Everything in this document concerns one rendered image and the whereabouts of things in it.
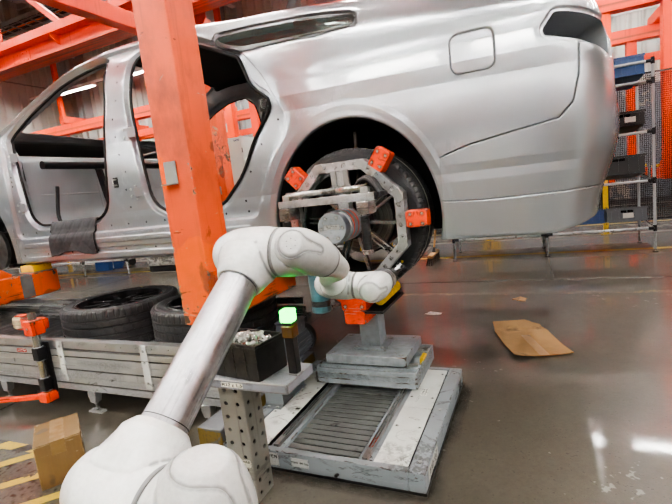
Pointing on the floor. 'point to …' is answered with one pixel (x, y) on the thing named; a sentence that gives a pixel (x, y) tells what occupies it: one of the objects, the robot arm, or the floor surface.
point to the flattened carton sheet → (528, 338)
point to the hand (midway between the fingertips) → (399, 268)
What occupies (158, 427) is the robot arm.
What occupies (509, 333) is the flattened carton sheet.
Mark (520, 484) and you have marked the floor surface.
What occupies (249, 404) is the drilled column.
